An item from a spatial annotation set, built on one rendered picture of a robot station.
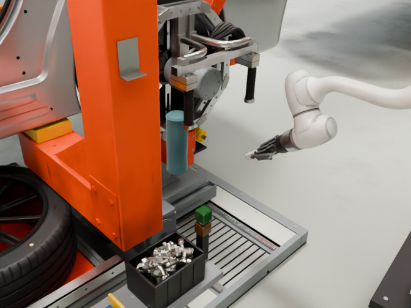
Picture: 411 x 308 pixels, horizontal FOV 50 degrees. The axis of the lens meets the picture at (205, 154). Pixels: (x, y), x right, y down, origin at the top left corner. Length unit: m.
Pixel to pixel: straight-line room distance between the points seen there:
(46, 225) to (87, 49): 0.69
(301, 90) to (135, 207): 0.73
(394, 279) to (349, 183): 1.08
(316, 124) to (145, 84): 0.69
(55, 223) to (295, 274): 1.10
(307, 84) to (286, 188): 1.10
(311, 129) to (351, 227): 0.95
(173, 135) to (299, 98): 0.50
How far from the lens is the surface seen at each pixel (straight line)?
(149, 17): 1.13
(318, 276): 2.13
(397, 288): 1.77
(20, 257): 1.51
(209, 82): 1.69
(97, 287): 1.59
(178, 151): 1.74
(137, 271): 1.30
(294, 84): 1.65
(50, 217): 1.63
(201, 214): 1.33
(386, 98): 1.50
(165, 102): 1.92
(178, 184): 2.19
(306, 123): 1.62
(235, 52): 1.69
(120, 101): 1.14
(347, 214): 2.53
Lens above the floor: 1.51
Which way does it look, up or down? 32 degrees down
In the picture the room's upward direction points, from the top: 2 degrees clockwise
